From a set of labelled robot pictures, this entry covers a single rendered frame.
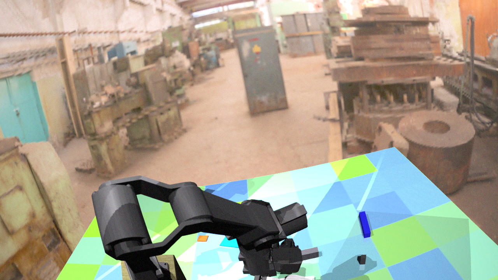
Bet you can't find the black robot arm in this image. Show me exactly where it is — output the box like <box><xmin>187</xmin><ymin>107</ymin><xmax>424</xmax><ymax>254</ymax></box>
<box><xmin>92</xmin><ymin>175</ymin><xmax>308</xmax><ymax>280</ymax></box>

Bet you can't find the cyan flat plate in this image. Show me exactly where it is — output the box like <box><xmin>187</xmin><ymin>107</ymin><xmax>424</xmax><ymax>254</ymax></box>
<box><xmin>220</xmin><ymin>237</ymin><xmax>238</xmax><ymax>248</ymax></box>

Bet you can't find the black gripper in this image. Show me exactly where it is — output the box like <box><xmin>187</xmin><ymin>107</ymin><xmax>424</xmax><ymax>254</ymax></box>
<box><xmin>238</xmin><ymin>245</ymin><xmax>271</xmax><ymax>280</ymax></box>

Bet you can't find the orange flat plate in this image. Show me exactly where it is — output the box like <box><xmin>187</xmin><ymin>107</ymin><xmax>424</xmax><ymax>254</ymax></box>
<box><xmin>197</xmin><ymin>235</ymin><xmax>208</xmax><ymax>242</ymax></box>

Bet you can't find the blue rectangular block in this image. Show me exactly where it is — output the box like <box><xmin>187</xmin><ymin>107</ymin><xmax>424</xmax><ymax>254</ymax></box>
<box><xmin>359</xmin><ymin>212</ymin><xmax>371</xmax><ymax>238</ymax></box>

